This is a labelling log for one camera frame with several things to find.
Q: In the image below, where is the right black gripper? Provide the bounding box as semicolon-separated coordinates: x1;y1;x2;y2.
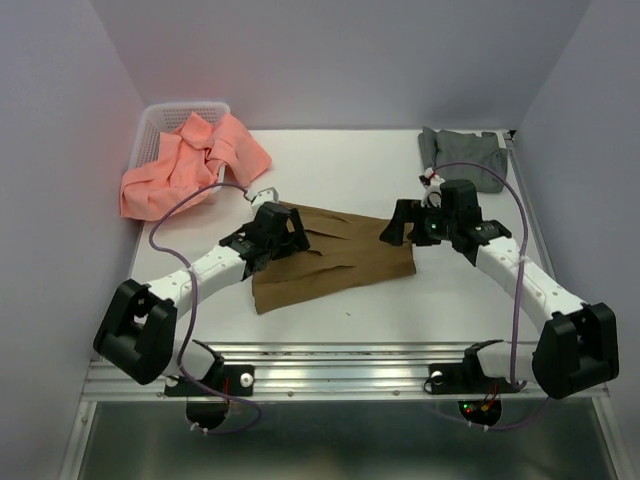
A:
377;199;456;247

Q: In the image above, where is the tan brown skirt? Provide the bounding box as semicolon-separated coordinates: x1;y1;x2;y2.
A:
252;205;416;314

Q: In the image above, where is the grey pleated skirt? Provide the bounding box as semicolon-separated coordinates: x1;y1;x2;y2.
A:
417;127;508;194

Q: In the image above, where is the pink skirt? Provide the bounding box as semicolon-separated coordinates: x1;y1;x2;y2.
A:
120;112;272;221

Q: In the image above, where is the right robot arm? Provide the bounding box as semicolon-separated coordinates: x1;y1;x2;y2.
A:
380;174;620;400

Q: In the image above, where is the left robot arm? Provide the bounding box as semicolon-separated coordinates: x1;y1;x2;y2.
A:
93;201;310;394

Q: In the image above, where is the white perforated plastic basket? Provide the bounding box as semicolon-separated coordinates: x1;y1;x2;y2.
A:
127;101;232;206

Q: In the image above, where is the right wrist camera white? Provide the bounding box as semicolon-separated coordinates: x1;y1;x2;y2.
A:
419;168;445;208

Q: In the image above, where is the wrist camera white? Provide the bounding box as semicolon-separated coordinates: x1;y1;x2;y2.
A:
419;168;445;208
245;187;279;209

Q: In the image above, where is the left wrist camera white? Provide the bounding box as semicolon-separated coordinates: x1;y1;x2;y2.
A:
245;187;279;209

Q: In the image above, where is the aluminium mounting rail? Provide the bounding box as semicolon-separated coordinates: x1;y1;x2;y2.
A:
79;342;609;404

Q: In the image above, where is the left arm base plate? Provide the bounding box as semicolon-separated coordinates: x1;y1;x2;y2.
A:
164;364;255;398

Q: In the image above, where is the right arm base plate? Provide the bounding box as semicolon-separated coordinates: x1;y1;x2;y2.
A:
423;362;471;395

